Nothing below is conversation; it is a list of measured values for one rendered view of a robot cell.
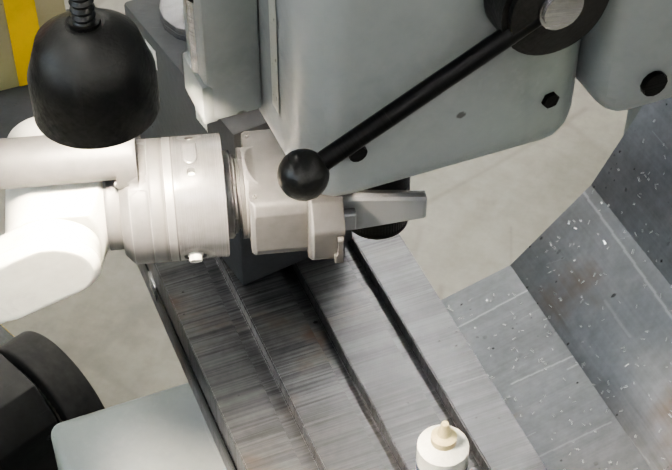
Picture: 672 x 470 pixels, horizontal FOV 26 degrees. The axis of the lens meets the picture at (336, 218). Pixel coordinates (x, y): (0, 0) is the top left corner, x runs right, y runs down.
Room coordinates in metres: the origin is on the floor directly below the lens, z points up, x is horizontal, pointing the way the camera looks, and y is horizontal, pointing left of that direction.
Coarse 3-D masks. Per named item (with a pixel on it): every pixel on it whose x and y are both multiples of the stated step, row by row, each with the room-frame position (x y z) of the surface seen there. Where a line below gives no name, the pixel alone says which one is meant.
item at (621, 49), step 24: (624, 0) 0.70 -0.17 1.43; (648, 0) 0.70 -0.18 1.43; (600, 24) 0.71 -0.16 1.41; (624, 24) 0.70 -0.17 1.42; (648, 24) 0.70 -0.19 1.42; (600, 48) 0.71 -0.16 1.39; (624, 48) 0.70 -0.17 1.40; (648, 48) 0.70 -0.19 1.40; (576, 72) 0.73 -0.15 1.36; (600, 72) 0.71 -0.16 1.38; (624, 72) 0.70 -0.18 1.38; (648, 72) 0.70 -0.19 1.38; (600, 96) 0.70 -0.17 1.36; (624, 96) 0.70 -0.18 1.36; (648, 96) 0.70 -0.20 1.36
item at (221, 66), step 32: (192, 0) 0.71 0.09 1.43; (224, 0) 0.70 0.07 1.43; (256, 0) 0.71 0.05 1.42; (192, 32) 0.71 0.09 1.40; (224, 32) 0.70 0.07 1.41; (256, 32) 0.71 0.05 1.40; (192, 64) 0.71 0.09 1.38; (224, 64) 0.70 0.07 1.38; (256, 64) 0.71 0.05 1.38; (192, 96) 0.72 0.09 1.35; (224, 96) 0.70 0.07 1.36; (256, 96) 0.71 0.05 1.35
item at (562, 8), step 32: (512, 0) 0.66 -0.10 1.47; (544, 0) 0.66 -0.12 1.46; (576, 0) 0.66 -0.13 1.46; (608, 0) 0.68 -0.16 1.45; (512, 32) 0.65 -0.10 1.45; (544, 32) 0.66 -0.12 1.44; (576, 32) 0.67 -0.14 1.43; (448, 64) 0.65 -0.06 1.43; (480, 64) 0.64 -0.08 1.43; (416, 96) 0.63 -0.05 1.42; (384, 128) 0.62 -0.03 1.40; (288, 160) 0.61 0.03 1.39; (320, 160) 0.61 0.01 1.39; (288, 192) 0.60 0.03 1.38; (320, 192) 0.60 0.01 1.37
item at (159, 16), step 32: (160, 0) 1.11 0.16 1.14; (160, 32) 1.06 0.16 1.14; (160, 64) 1.04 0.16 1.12; (160, 96) 1.05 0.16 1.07; (160, 128) 1.06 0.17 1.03; (192, 128) 0.99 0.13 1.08; (224, 128) 0.93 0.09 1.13; (256, 128) 0.93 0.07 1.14; (256, 256) 0.93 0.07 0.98; (288, 256) 0.94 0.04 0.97
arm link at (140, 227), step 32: (32, 128) 0.78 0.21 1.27; (0, 160) 0.71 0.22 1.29; (32, 160) 0.72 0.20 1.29; (64, 160) 0.72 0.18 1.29; (96, 160) 0.72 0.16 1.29; (128, 160) 0.72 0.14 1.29; (160, 160) 0.74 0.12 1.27; (32, 192) 0.72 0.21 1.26; (64, 192) 0.72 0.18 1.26; (96, 192) 0.72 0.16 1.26; (128, 192) 0.72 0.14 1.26; (160, 192) 0.72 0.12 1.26; (96, 224) 0.70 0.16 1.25; (128, 224) 0.70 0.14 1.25; (160, 224) 0.70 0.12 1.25; (128, 256) 0.71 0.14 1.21; (160, 256) 0.70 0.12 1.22
